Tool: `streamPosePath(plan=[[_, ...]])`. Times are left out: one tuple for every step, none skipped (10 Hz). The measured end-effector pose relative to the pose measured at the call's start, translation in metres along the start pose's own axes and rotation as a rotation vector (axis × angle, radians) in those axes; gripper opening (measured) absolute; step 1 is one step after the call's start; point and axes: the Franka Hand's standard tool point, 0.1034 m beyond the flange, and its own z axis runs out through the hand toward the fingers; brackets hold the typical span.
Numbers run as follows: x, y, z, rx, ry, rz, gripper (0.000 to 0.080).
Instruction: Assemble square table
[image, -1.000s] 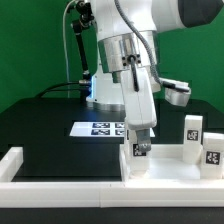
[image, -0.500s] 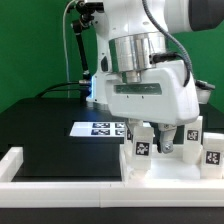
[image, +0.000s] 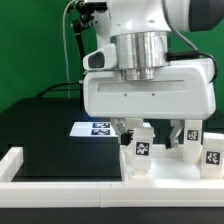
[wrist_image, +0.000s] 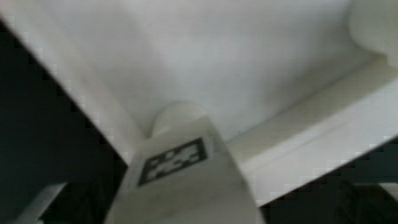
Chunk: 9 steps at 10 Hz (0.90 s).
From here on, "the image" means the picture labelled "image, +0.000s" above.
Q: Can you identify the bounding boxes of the white fiducial tag sheet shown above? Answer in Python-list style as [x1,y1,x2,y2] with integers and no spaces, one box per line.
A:
[69,121,153,138]

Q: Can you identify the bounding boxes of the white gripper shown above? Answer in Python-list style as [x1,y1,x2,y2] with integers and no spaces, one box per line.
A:
[83,59,216,149]

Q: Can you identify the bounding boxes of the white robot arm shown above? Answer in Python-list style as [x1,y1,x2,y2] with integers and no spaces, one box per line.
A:
[83,0,224,145]

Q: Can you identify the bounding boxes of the white U-shaped obstacle fence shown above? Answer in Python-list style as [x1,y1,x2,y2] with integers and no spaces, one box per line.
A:
[0,147,224,208]

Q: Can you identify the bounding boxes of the white square tabletop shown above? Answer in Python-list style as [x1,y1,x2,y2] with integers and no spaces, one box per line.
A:
[120,145,209,182]

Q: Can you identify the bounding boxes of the white cable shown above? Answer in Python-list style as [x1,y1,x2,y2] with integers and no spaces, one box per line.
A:
[62,0,78,98]

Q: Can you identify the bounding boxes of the black cables at base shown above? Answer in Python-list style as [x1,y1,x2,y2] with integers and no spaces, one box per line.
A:
[34,81,84,99]

